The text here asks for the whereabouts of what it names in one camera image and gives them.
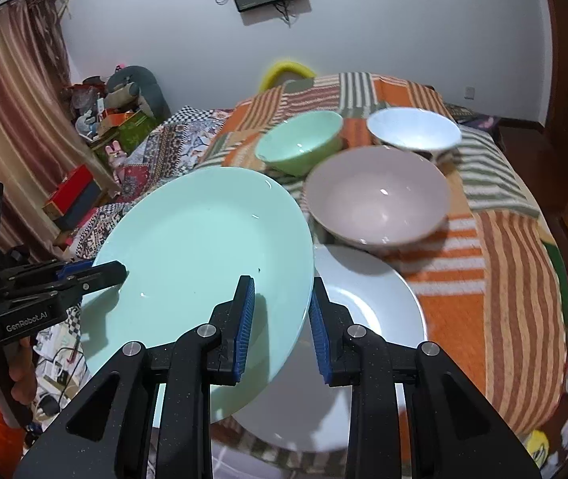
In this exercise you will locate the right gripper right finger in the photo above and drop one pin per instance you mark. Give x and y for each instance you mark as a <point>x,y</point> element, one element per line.
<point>329,321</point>

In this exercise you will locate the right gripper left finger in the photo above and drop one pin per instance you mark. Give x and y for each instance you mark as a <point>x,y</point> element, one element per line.
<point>233,323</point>

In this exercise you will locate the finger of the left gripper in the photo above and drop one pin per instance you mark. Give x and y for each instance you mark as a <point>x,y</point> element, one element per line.
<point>84,277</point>

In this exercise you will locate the mint green plate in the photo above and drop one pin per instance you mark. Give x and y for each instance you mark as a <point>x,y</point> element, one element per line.
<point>184,247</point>

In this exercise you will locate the white plate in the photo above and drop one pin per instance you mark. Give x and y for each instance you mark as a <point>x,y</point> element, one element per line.
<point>307,406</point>

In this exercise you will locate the large pink bowl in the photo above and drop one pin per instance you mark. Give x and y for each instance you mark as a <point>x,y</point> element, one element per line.
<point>375,197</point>

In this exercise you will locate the mint green bowl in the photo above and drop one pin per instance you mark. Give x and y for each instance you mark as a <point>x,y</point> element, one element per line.
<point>296,145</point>

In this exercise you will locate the white bowl with dark pattern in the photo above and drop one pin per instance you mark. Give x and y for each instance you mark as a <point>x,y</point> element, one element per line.
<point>423,132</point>

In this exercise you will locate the person's left hand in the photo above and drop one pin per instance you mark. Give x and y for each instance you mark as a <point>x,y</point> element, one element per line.
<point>23,376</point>

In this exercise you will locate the red box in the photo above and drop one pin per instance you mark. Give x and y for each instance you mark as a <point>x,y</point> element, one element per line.
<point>67,192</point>

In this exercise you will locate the pink bunny toy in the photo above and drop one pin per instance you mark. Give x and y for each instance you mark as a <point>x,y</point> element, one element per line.
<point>115,155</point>

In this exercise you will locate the green box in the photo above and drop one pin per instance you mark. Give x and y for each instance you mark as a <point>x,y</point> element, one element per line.
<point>131,133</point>

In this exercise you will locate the striped pink curtain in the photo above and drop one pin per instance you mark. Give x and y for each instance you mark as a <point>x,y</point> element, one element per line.
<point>38,144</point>

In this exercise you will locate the striped patchwork tablecloth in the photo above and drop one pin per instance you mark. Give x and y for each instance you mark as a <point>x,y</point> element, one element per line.
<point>490,279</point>

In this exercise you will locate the patterned bed quilt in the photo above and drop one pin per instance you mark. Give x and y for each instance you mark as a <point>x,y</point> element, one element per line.
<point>172,149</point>

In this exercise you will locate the grey plush toy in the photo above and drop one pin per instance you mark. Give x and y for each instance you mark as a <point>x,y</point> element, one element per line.
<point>136,87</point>

